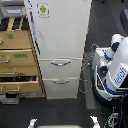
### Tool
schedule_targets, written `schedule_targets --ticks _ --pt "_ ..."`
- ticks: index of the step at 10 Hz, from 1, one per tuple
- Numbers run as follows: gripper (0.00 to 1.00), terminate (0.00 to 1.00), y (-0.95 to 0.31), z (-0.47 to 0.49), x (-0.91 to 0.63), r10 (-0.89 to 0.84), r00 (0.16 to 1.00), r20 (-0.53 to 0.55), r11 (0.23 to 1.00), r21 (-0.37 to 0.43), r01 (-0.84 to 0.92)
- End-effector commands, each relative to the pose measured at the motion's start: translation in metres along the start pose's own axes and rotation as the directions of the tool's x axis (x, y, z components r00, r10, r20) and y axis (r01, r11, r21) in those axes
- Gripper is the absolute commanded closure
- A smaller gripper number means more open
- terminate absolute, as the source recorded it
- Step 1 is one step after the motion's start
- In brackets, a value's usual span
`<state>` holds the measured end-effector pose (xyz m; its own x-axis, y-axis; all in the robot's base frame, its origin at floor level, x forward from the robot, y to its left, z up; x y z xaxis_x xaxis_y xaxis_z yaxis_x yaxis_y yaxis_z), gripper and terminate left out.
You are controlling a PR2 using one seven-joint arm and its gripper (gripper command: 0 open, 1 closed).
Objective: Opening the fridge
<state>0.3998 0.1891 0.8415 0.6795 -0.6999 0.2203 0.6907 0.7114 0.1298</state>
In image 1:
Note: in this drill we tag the white fridge body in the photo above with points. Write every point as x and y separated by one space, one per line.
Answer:
59 28

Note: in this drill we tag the wooden drawer cabinet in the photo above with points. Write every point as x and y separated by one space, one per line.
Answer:
19 68

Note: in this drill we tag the grey box atop cabinet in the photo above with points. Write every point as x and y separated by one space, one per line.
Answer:
13 11

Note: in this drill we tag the lower fridge drawer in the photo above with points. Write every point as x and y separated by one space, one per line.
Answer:
61 88

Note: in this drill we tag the white fridge door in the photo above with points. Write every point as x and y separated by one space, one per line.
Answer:
63 33

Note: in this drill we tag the green android sticker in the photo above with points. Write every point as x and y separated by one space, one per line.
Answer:
43 10

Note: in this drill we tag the white blue standing robot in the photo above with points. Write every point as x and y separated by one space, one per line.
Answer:
110 79

